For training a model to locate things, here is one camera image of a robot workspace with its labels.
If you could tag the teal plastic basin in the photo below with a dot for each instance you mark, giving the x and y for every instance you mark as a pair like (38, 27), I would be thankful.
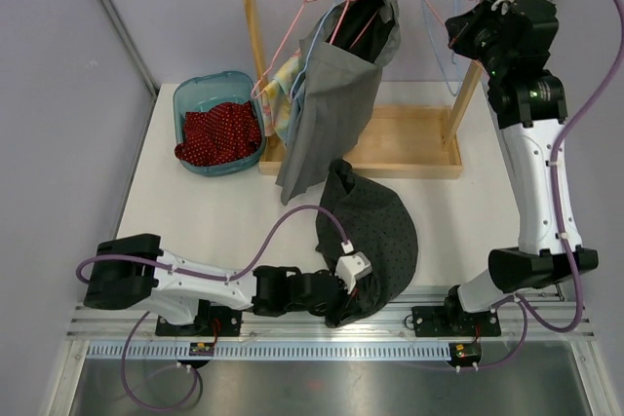
(204, 93)

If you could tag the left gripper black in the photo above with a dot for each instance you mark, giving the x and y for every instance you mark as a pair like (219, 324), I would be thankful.
(348, 306)

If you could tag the floral pastel skirt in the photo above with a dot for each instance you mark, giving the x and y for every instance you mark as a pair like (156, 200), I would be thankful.
(275, 98)

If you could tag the red polka dot skirt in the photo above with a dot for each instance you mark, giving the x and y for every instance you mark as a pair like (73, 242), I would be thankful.
(227, 133)

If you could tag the grey skirt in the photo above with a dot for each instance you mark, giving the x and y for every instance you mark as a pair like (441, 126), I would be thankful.
(340, 91)

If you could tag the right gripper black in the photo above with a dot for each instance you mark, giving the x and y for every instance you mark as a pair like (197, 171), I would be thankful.
(462, 28)

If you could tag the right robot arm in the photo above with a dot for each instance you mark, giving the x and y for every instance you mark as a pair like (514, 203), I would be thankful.
(511, 39)

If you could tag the aluminium mounting rail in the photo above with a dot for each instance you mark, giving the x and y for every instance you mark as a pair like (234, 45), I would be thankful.
(416, 314)

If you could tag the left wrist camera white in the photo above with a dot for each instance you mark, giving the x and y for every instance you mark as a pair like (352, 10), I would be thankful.
(351, 266)

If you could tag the white slotted cable duct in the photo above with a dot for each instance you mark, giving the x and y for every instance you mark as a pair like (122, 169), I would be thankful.
(271, 350)

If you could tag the light blue denim skirt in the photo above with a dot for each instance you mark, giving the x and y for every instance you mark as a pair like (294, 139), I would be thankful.
(298, 96)

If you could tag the dark dotted skirt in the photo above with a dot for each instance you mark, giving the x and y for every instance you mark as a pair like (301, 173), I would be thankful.
(378, 224)

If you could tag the wooden clothes rack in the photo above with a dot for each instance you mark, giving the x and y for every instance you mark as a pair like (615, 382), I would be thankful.
(402, 141)

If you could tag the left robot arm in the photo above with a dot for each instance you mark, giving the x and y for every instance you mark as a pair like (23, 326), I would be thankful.
(136, 273)

